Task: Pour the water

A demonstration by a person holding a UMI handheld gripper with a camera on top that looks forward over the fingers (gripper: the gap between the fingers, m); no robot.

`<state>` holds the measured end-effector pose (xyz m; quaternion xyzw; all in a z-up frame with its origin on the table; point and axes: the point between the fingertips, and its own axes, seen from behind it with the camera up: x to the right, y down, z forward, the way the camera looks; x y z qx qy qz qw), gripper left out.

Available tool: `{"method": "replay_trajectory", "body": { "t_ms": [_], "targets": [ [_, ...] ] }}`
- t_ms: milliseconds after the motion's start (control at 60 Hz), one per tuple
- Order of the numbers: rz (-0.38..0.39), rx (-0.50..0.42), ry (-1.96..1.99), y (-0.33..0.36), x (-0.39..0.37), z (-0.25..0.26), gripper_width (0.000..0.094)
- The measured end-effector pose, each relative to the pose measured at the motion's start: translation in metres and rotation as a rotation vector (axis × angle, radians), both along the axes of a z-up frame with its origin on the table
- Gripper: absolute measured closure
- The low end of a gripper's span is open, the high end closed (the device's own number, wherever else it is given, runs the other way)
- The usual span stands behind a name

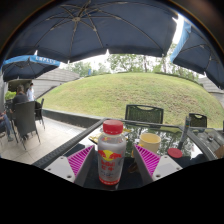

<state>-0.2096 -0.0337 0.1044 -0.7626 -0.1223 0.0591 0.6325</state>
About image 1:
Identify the blue umbrella with white lettering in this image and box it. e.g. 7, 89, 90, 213
1, 54, 62, 83

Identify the cream mug with yellow handle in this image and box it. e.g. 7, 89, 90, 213
130, 132, 162, 159

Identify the small round bowl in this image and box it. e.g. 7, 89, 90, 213
205, 133, 218, 143

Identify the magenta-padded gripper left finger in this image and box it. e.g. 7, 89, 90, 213
44, 144, 100, 188

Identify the large dark blue patio umbrella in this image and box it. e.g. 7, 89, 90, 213
4, 0, 179, 64

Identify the dark wicker chair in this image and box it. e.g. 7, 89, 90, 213
124, 104, 165, 125
34, 97, 46, 130
12, 100, 42, 151
188, 112, 208, 128

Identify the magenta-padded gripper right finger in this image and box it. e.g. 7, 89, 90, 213
132, 143, 184, 186

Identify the flat round red coaster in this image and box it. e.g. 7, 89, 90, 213
166, 147, 184, 159

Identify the clear red-capped drink bottle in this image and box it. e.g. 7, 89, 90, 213
97, 119, 128, 186

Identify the brown paper bag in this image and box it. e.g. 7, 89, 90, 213
214, 144, 224, 160

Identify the dark blue umbrella, light-blue flap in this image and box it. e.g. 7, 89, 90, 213
169, 18, 224, 89

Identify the grey tube with coloured label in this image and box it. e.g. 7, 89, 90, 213
177, 115, 192, 151

